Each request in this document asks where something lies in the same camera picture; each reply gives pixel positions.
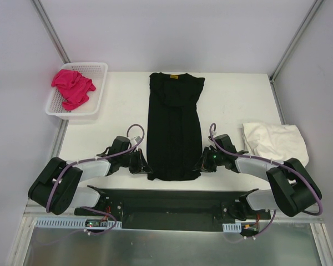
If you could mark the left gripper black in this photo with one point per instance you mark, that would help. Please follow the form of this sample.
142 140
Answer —
137 162

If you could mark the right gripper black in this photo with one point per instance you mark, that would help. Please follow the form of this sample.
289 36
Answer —
206 161

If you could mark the black t shirt daisy logo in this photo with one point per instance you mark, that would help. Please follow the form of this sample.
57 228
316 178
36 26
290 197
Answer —
174 140

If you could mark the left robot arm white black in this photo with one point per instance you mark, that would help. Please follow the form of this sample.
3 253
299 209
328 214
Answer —
56 188

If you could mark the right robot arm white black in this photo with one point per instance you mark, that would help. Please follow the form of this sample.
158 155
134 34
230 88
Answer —
292 190

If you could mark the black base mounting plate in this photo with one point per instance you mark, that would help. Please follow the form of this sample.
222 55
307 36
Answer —
204 211

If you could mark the folded white t shirt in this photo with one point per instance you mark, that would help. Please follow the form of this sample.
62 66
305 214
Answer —
278 142

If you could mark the pink t shirt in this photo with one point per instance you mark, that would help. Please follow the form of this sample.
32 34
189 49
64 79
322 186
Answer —
73 87

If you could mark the white plastic basket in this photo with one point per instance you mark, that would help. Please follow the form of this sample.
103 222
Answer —
89 110

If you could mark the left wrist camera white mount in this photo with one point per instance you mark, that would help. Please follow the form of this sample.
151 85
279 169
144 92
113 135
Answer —
135 140

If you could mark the right white cable duct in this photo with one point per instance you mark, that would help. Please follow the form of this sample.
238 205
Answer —
232 227

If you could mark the white cable duct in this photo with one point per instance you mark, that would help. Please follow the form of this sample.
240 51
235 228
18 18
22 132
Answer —
232 227
77 223

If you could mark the left white cable duct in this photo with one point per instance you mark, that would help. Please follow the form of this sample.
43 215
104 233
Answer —
77 223

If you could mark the aluminium rail extrusion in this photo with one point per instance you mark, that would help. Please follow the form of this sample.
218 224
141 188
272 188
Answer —
32 210

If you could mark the left aluminium frame post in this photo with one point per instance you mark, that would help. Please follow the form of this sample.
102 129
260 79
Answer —
49 27

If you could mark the aluminium frame post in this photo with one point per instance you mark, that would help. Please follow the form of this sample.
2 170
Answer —
49 27
310 15

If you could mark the right aluminium frame post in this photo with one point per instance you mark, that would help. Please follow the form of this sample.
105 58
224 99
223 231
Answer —
310 15

